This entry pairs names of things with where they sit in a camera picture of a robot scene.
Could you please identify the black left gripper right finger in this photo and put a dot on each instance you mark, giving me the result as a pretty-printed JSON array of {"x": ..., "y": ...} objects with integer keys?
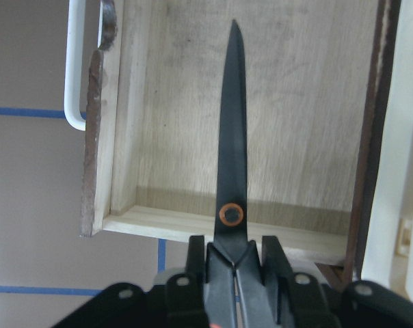
[{"x": 301, "y": 301}]

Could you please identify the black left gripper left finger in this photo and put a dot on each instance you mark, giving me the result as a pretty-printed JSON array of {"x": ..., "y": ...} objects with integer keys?
[{"x": 176, "y": 303}]

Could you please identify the orange grey handled scissors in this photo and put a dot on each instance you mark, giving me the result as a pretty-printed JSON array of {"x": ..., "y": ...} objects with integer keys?
[{"x": 234, "y": 283}]

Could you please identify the dark wooden drawer cabinet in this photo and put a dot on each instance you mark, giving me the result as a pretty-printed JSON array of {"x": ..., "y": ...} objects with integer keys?
[{"x": 378, "y": 89}]

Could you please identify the brown paper table mat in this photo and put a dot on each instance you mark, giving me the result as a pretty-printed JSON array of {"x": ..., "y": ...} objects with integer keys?
[{"x": 46, "y": 268}]

